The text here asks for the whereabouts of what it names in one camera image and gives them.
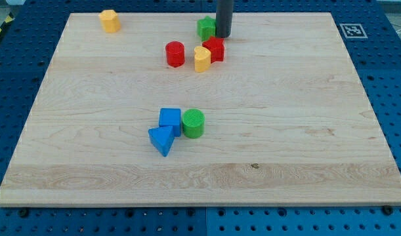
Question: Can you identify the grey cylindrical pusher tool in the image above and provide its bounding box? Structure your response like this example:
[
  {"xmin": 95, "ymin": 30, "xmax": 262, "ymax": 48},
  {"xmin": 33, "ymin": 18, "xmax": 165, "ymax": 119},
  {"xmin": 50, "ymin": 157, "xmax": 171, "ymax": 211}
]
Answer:
[{"xmin": 215, "ymin": 0, "xmax": 234, "ymax": 38}]

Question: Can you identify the red star block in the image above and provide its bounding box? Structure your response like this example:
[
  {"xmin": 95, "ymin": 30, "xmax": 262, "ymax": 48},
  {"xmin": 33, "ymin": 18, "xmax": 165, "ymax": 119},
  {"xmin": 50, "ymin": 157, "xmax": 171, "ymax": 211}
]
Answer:
[{"xmin": 202, "ymin": 36, "xmax": 225, "ymax": 63}]

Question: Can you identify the blue cube block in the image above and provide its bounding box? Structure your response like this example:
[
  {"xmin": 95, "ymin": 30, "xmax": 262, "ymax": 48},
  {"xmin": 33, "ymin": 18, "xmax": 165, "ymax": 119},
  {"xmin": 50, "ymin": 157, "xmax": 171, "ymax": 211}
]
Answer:
[{"xmin": 158, "ymin": 108, "xmax": 181, "ymax": 137}]

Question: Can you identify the green cylinder block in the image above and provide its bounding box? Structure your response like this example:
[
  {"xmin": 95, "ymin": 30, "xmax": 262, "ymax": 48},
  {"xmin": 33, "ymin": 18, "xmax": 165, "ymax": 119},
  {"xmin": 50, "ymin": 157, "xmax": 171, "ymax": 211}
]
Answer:
[{"xmin": 182, "ymin": 109, "xmax": 205, "ymax": 138}]

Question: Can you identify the white fiducial marker tag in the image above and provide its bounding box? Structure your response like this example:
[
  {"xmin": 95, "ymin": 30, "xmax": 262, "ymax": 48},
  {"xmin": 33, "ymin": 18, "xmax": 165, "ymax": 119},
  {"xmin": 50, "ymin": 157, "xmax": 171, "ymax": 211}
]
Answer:
[{"xmin": 339, "ymin": 23, "xmax": 368, "ymax": 39}]

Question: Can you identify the yellow heart block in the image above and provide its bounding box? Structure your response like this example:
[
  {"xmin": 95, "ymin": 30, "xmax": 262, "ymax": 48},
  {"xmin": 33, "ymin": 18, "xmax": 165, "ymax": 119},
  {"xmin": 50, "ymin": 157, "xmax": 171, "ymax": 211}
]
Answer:
[{"xmin": 194, "ymin": 46, "xmax": 211, "ymax": 73}]

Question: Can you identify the green star block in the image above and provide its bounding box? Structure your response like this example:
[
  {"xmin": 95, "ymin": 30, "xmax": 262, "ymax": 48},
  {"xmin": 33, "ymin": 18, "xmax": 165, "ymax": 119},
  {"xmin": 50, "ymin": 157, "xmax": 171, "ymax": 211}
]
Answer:
[{"xmin": 196, "ymin": 16, "xmax": 216, "ymax": 41}]

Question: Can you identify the light wooden board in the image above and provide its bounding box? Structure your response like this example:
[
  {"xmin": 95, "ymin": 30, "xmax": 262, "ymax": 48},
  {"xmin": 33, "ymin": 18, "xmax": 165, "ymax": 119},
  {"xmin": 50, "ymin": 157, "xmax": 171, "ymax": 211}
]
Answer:
[{"xmin": 0, "ymin": 12, "xmax": 401, "ymax": 207}]

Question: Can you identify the red cylinder block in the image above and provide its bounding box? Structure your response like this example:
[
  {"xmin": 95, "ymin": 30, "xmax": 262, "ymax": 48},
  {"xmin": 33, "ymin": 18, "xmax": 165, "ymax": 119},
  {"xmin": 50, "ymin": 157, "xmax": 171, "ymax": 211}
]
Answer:
[{"xmin": 165, "ymin": 41, "xmax": 185, "ymax": 68}]

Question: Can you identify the yellow hexagon block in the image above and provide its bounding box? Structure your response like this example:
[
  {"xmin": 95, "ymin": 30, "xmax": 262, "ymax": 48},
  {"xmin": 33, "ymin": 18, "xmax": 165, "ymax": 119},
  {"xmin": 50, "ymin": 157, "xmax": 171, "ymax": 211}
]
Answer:
[{"xmin": 98, "ymin": 9, "xmax": 121, "ymax": 33}]

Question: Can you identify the blue triangle block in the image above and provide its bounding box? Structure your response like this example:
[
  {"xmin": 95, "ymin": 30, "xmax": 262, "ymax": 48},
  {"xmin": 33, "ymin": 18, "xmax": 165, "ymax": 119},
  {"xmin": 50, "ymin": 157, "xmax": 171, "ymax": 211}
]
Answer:
[{"xmin": 148, "ymin": 126, "xmax": 175, "ymax": 157}]

